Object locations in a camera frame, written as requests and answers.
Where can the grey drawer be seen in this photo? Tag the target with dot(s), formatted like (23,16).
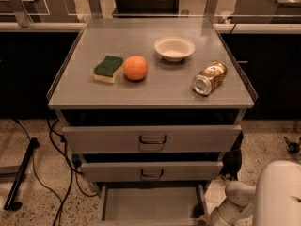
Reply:
(151,139)
(151,171)
(152,204)

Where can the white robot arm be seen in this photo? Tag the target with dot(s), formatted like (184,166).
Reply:
(275,200)

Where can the grey drawer cabinet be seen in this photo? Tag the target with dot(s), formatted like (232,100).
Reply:
(164,98)

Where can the orange fruit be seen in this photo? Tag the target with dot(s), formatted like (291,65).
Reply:
(135,68)

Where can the green yellow sponge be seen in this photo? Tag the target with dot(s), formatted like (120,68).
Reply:
(107,70)

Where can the white bowl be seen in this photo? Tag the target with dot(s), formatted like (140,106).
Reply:
(174,49)

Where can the gold soda can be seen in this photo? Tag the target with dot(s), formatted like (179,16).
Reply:
(210,78)

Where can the black chair behind glass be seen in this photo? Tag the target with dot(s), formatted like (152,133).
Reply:
(145,8)

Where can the small black floor object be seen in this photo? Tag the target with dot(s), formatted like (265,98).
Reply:
(292,147)

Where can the black floor stand bar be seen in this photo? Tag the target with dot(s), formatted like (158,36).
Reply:
(11,204)

